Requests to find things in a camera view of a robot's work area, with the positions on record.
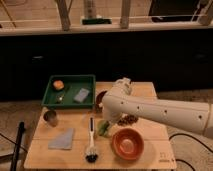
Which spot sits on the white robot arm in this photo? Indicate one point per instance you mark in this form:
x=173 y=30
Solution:
x=195 y=117

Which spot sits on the light green plastic cup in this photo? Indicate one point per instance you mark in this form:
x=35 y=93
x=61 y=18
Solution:
x=98 y=127

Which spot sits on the metal cup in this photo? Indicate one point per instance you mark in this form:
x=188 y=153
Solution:
x=50 y=117

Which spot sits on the dark brown bowl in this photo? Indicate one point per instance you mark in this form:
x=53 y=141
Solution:
x=99 y=105

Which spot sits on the green plastic tray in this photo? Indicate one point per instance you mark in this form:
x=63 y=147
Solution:
x=75 y=82

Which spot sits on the dark red dried chilies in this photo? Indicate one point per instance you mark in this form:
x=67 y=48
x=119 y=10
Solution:
x=127 y=120

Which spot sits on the small spoon in tray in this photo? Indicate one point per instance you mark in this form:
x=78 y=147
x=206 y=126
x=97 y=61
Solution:
x=61 y=97

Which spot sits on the orange bun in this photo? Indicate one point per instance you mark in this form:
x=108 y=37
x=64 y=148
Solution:
x=58 y=85

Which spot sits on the orange bowl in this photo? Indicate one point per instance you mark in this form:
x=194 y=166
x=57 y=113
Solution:
x=127 y=144

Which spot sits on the green block on shelf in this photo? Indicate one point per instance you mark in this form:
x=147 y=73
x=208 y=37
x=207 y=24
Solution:
x=96 y=21

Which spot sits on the grey cloth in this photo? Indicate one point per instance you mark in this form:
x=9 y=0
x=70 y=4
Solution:
x=62 y=141

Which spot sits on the white dish brush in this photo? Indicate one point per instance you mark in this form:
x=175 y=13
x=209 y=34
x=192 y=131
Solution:
x=91 y=150

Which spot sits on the black pole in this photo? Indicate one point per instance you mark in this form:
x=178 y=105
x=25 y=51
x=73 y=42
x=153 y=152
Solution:
x=15 y=156

